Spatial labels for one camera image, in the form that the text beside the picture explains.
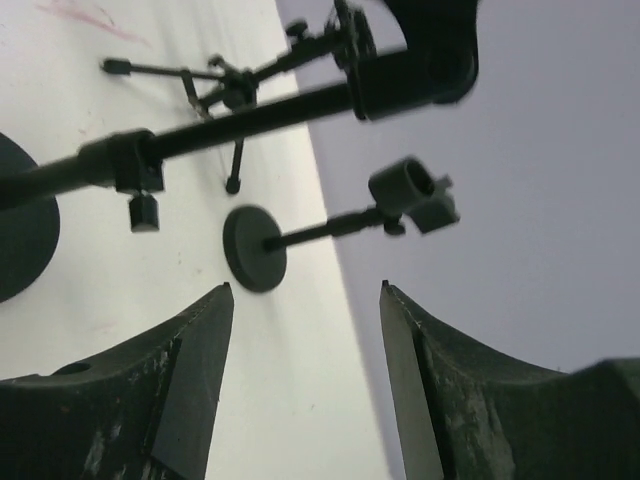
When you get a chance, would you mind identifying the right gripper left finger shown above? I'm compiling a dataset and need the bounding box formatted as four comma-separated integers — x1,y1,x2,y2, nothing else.
1,283,234,479

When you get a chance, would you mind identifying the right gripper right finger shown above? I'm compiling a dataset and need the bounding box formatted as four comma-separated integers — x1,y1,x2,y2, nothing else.
379,283,639,479

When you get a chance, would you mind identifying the black tripod shock-mount stand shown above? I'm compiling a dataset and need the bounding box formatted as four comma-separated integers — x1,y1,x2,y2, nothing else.
102,0,379,195

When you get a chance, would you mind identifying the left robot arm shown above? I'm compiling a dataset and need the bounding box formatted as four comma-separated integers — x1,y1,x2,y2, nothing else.
384,0,480,105

